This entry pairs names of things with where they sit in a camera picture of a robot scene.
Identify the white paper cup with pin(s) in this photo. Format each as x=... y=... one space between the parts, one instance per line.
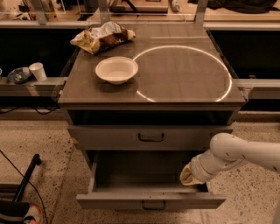
x=37 y=69

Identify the grey drawer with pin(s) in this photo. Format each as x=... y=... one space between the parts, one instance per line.
x=144 y=137
x=144 y=180

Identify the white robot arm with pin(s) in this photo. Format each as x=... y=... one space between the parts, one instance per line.
x=246 y=171

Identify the dark small plate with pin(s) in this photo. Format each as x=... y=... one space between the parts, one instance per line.
x=20 y=75

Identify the shoe with orange toe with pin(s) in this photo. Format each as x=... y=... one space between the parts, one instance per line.
x=20 y=213

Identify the grey top drawer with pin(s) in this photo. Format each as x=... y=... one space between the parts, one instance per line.
x=144 y=137

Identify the black pole stand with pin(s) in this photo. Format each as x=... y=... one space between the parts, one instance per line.
x=17 y=190

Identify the metal rail shelf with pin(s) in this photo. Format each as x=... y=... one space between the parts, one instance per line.
x=52 y=86

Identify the white bowl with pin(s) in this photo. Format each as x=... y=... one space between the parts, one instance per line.
x=116 y=70

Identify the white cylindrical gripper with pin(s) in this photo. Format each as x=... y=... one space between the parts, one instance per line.
x=199 y=170

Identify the grey drawer cabinet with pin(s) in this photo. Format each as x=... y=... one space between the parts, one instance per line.
x=181 y=80

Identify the crumpled chip bag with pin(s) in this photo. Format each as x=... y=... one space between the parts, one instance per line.
x=98 y=39

